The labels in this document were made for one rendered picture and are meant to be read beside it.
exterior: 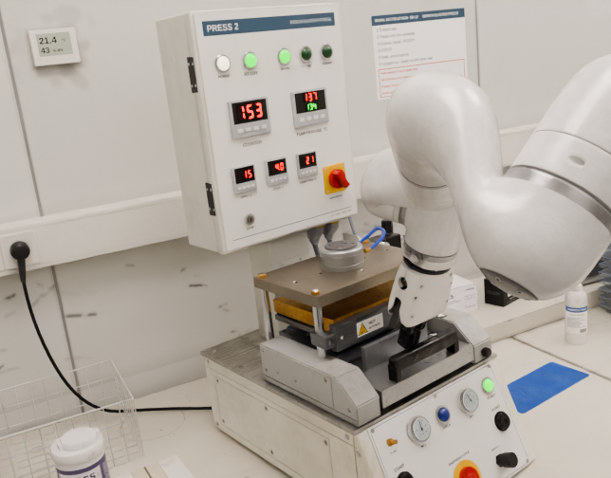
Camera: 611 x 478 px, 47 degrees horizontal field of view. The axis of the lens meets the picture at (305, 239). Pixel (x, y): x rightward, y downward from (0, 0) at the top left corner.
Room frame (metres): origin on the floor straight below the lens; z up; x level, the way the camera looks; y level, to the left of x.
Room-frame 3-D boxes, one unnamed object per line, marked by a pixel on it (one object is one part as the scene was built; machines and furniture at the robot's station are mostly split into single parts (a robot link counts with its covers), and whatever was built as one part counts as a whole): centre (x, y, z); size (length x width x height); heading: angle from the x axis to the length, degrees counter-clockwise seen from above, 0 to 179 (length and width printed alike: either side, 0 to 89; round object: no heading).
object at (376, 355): (1.15, -0.09, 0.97); 0.30 x 0.22 x 0.08; 37
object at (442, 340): (1.04, -0.17, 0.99); 0.15 x 0.02 x 0.04; 127
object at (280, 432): (1.20, -0.08, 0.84); 0.53 x 0.37 x 0.17; 37
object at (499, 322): (1.77, -0.49, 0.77); 0.84 x 0.30 x 0.04; 116
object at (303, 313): (1.20, -0.07, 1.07); 0.22 x 0.17 x 0.10; 127
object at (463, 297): (1.70, -0.30, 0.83); 0.23 x 0.12 x 0.07; 111
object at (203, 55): (1.33, 0.05, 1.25); 0.33 x 0.16 x 0.64; 127
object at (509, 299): (1.73, -0.51, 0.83); 0.09 x 0.06 x 0.07; 130
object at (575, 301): (1.53, -0.62, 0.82); 0.05 x 0.05 x 0.14
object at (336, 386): (1.05, 0.01, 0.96); 0.25 x 0.05 x 0.07; 37
